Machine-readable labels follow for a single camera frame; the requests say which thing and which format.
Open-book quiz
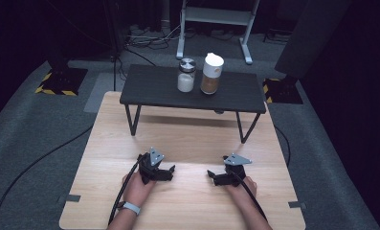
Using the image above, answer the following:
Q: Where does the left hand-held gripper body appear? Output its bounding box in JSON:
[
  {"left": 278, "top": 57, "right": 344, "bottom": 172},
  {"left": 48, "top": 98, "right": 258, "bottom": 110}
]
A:
[{"left": 137, "top": 146, "right": 167, "bottom": 186}]

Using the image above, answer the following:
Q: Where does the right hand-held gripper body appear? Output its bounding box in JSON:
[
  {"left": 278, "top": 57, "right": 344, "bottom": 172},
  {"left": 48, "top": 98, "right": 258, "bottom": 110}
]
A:
[{"left": 213, "top": 152, "right": 254, "bottom": 188}]

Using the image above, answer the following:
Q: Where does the black base with striped edge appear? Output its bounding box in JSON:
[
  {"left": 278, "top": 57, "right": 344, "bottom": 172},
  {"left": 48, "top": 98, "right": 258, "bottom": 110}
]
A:
[
  {"left": 34, "top": 66, "right": 89, "bottom": 97},
  {"left": 262, "top": 77, "right": 304, "bottom": 105}
]

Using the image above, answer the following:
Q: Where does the right hand-held gripper cable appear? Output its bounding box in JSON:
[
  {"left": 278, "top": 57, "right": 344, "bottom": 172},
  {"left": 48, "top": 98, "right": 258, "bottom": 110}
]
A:
[{"left": 229, "top": 170, "right": 269, "bottom": 222}]

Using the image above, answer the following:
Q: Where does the person's right hand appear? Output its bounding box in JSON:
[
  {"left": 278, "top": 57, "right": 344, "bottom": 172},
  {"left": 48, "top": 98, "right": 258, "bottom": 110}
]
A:
[{"left": 225, "top": 175, "right": 258, "bottom": 201}]

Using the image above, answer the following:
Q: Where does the bundle of floor cables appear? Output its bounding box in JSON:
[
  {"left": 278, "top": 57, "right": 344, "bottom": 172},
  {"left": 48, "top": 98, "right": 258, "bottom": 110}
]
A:
[{"left": 124, "top": 22, "right": 183, "bottom": 52}]

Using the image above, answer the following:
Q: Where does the long black floor cable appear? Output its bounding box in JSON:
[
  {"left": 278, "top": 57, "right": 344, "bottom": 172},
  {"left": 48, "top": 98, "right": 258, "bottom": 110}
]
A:
[{"left": 0, "top": 125, "right": 95, "bottom": 230}]

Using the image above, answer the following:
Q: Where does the grey tape strip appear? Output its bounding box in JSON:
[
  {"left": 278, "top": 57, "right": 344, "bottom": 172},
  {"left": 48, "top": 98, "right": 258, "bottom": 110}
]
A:
[
  {"left": 56, "top": 194, "right": 82, "bottom": 204},
  {"left": 287, "top": 200, "right": 307, "bottom": 210}
]

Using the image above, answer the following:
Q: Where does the white wristband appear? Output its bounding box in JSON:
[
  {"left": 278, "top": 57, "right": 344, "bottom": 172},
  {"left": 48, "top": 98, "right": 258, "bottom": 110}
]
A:
[{"left": 117, "top": 200, "right": 142, "bottom": 216}]

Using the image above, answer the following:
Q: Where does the short black floor cable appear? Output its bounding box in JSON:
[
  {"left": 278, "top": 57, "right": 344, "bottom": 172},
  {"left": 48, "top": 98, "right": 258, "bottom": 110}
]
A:
[{"left": 273, "top": 125, "right": 292, "bottom": 168}]

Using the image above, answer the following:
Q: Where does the black pole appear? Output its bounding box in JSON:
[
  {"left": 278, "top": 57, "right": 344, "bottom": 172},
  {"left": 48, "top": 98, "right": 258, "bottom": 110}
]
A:
[{"left": 102, "top": 0, "right": 126, "bottom": 92}]

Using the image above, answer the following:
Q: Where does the glass jar with silver lid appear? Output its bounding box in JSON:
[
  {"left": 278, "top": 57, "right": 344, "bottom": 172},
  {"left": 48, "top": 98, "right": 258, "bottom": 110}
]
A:
[{"left": 176, "top": 57, "right": 197, "bottom": 94}]

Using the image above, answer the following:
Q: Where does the hand-held gripper cable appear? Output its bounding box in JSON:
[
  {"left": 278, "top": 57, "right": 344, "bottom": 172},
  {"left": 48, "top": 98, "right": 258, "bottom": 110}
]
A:
[
  {"left": 229, "top": 170, "right": 269, "bottom": 222},
  {"left": 107, "top": 154, "right": 146, "bottom": 225}
]

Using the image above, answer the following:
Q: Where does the grey panel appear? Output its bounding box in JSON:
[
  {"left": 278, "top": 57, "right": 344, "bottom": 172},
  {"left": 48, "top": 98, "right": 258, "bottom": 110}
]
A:
[{"left": 274, "top": 0, "right": 353, "bottom": 81}]

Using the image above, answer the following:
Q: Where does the black shelf with metal legs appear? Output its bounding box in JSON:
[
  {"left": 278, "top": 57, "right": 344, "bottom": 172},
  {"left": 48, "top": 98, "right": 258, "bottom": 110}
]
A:
[{"left": 119, "top": 63, "right": 268, "bottom": 145}]

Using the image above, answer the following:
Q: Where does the white metal stand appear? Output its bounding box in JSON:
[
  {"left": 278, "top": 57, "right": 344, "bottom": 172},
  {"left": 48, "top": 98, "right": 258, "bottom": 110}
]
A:
[{"left": 175, "top": 0, "right": 261, "bottom": 66}]

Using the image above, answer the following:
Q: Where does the left hand-held gripper cable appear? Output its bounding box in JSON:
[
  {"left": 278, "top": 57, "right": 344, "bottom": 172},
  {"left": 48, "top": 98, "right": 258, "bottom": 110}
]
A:
[{"left": 107, "top": 154, "right": 146, "bottom": 225}]

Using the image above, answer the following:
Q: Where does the spice jar with white lid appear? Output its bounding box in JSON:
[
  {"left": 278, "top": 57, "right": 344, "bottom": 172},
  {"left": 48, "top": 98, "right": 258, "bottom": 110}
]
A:
[{"left": 199, "top": 52, "right": 225, "bottom": 96}]

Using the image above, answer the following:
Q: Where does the person's left hand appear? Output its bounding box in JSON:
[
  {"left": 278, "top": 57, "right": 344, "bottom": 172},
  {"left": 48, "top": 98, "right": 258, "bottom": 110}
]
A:
[{"left": 122, "top": 172, "right": 157, "bottom": 209}]

